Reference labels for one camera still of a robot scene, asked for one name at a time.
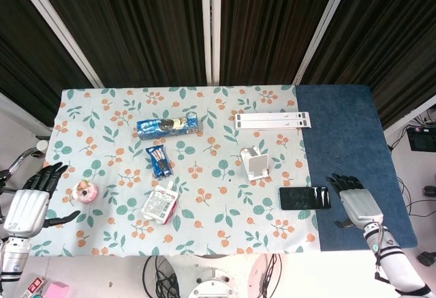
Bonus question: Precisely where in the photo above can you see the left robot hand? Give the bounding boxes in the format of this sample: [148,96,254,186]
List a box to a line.
[3,162,81,238]

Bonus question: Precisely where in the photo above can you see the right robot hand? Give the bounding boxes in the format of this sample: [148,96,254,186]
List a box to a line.
[326,173,384,228]

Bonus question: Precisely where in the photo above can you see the black smartphone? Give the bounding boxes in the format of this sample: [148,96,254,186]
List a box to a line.
[279,185,332,211]

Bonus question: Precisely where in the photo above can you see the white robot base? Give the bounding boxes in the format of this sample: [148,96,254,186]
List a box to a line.
[186,255,243,298]

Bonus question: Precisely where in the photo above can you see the white phone stand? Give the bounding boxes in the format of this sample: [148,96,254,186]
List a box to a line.
[240,146,273,181]

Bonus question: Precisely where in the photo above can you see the white metal rail bracket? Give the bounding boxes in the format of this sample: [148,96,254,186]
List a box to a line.
[234,111,313,130]

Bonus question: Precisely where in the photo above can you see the black device with screen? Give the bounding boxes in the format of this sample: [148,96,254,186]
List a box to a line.
[406,125,436,151]

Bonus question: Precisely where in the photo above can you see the pink box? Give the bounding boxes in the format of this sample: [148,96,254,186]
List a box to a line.
[44,281,71,298]

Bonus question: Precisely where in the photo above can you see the white snack pouch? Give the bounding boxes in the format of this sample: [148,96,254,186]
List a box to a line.
[141,181,179,226]

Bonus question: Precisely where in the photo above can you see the blue cookie packet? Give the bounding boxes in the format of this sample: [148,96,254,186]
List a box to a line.
[145,145,174,179]

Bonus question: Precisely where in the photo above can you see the floral tablecloth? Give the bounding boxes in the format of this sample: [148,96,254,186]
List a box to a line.
[29,85,322,257]

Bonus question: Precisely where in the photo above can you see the blue cookie box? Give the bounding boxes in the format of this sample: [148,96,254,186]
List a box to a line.
[136,112,201,140]

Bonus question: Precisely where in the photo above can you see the black cable bundle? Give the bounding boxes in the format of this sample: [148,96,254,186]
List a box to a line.
[142,255,181,298]

